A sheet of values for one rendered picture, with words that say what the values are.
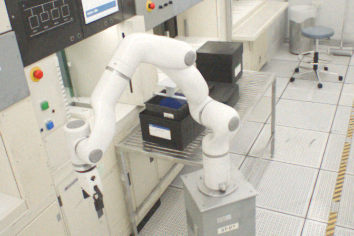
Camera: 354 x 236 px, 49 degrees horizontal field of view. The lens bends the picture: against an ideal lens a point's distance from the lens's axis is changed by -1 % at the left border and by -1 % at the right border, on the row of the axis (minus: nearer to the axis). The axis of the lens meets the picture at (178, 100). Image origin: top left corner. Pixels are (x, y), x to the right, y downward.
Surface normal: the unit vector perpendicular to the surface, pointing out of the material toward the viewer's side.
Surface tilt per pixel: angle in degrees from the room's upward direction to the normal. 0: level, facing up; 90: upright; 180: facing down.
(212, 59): 90
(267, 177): 0
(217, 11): 90
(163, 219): 0
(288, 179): 0
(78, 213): 90
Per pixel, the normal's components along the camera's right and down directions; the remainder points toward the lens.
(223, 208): 0.32, 0.38
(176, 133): -0.53, 0.40
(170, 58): -0.04, 0.25
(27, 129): 0.89, 0.12
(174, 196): -0.08, -0.90
